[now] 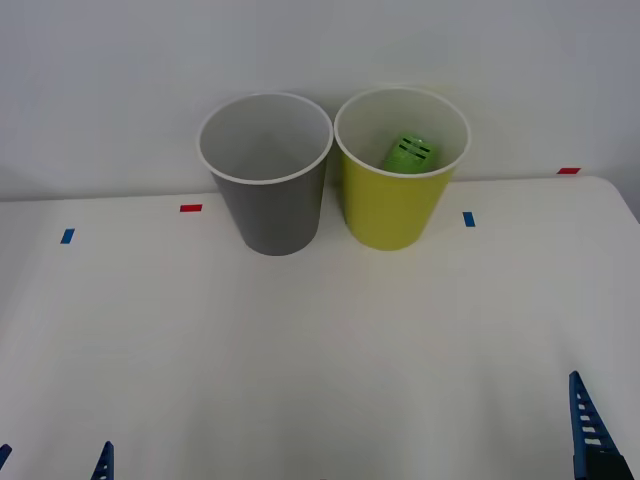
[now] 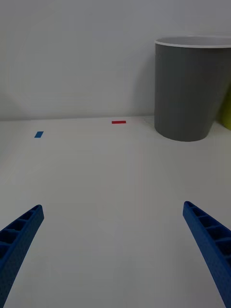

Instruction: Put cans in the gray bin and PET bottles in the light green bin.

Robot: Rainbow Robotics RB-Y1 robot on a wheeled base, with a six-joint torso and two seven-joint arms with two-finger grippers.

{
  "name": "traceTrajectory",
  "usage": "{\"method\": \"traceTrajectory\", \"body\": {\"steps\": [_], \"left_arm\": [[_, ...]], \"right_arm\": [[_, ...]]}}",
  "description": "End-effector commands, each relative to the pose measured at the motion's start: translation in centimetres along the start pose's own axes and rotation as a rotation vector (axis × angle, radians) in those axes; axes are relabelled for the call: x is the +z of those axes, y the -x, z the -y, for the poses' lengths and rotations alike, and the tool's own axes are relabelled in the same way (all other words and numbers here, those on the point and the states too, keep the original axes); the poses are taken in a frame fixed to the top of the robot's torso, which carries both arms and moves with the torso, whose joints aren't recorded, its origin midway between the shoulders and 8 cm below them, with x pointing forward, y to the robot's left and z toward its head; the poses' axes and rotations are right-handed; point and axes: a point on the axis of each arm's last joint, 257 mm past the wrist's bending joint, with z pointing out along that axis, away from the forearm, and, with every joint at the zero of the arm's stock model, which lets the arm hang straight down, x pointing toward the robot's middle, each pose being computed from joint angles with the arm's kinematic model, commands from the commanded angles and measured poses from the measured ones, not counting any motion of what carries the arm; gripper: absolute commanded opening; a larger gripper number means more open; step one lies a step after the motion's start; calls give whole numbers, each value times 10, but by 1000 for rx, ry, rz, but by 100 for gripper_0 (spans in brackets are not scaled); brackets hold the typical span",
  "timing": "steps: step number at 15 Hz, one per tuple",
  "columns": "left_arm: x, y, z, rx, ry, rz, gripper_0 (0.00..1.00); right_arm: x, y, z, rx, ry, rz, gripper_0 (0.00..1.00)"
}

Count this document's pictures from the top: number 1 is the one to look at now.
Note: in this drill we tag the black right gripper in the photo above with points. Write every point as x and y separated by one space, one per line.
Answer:
610 467

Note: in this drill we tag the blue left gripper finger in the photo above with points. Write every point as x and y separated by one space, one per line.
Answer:
103 465
3 452

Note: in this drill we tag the green plastic bottle black cap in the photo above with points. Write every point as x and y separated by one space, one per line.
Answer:
407 155

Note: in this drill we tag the grey plastic waste bin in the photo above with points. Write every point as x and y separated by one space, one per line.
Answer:
272 215

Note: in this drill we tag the yellow-green plastic waste bin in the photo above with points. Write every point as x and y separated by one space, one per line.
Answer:
392 210

